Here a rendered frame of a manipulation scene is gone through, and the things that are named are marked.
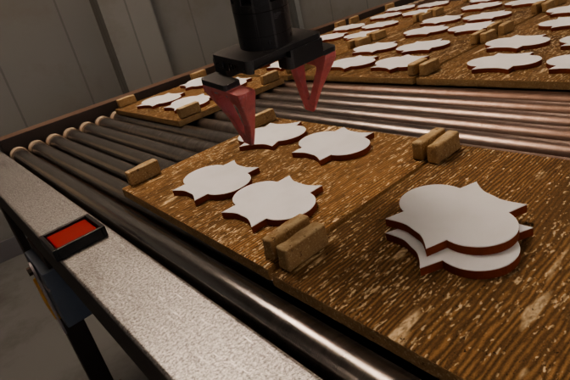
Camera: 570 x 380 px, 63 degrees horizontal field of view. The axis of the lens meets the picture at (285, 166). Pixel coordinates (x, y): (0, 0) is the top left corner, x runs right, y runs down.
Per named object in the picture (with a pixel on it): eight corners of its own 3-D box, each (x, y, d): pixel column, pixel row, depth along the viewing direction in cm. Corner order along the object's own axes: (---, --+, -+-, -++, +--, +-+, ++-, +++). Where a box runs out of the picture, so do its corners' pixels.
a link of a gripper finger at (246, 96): (215, 144, 53) (195, 65, 48) (263, 120, 56) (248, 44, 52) (253, 161, 48) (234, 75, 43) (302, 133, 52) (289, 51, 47)
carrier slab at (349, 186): (271, 282, 48) (267, 269, 48) (124, 196, 79) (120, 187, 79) (453, 152, 67) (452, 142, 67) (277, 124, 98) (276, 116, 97)
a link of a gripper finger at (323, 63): (262, 120, 56) (247, 44, 51) (304, 98, 60) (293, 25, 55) (300, 133, 52) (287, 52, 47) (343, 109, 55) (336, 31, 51)
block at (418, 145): (422, 162, 63) (421, 143, 62) (411, 159, 64) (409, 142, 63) (448, 145, 66) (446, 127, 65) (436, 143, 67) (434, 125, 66)
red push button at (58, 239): (61, 257, 65) (57, 248, 64) (49, 245, 69) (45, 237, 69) (101, 236, 68) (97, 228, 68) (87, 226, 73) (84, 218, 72)
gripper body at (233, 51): (214, 70, 49) (197, -1, 46) (283, 41, 55) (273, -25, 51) (251, 81, 45) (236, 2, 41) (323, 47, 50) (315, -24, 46)
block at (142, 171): (131, 187, 78) (125, 172, 77) (127, 185, 79) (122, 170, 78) (163, 173, 81) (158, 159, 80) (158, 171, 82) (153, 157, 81)
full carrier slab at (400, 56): (412, 85, 103) (410, 65, 101) (292, 80, 134) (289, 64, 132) (490, 43, 122) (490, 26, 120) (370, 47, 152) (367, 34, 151)
